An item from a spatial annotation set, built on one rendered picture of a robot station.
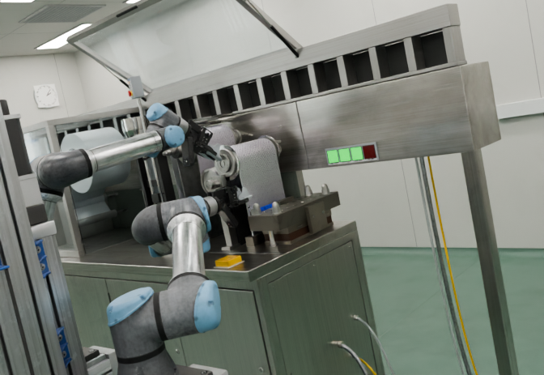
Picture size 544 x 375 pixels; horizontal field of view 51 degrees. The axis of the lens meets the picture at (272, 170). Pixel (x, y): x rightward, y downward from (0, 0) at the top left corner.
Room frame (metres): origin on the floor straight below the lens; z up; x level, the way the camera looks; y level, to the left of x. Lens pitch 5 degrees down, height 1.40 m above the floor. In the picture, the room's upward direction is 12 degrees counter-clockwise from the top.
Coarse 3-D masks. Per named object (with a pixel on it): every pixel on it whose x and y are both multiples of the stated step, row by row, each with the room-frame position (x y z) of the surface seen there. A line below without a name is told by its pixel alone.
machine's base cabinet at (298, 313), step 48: (336, 240) 2.29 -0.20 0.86; (96, 288) 2.70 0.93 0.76; (240, 288) 2.00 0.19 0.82; (288, 288) 2.05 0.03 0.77; (336, 288) 2.25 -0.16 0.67; (96, 336) 2.78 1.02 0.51; (192, 336) 2.24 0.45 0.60; (240, 336) 2.04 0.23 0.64; (288, 336) 2.01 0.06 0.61; (336, 336) 2.20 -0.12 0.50
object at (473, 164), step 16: (464, 160) 2.17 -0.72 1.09; (480, 160) 2.16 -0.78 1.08; (480, 176) 2.14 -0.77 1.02; (480, 192) 2.14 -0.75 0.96; (480, 208) 2.15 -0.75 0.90; (480, 224) 2.15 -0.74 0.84; (480, 240) 2.16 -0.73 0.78; (480, 256) 2.17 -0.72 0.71; (496, 256) 2.16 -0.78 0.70; (496, 272) 2.14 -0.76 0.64; (496, 288) 2.14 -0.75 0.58; (496, 304) 2.15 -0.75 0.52; (496, 320) 2.15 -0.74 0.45; (496, 336) 2.16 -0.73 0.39; (496, 352) 2.17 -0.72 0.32; (512, 352) 2.15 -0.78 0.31; (512, 368) 2.14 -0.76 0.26
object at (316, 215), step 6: (312, 204) 2.29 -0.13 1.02; (318, 204) 2.30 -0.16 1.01; (306, 210) 2.26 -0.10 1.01; (312, 210) 2.27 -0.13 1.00; (318, 210) 2.29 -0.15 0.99; (324, 210) 2.32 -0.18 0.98; (312, 216) 2.26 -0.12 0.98; (318, 216) 2.29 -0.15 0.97; (324, 216) 2.31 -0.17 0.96; (312, 222) 2.26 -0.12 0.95; (318, 222) 2.28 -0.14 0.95; (324, 222) 2.31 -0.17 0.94; (312, 228) 2.25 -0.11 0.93; (318, 228) 2.28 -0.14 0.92
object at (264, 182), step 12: (252, 168) 2.37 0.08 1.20; (264, 168) 2.42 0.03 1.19; (276, 168) 2.47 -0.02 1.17; (240, 180) 2.32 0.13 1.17; (252, 180) 2.36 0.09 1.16; (264, 180) 2.41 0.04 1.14; (276, 180) 2.46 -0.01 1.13; (252, 192) 2.34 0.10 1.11; (264, 192) 2.40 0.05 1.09; (276, 192) 2.45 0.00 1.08; (252, 204) 2.33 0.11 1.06; (264, 204) 2.38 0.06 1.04
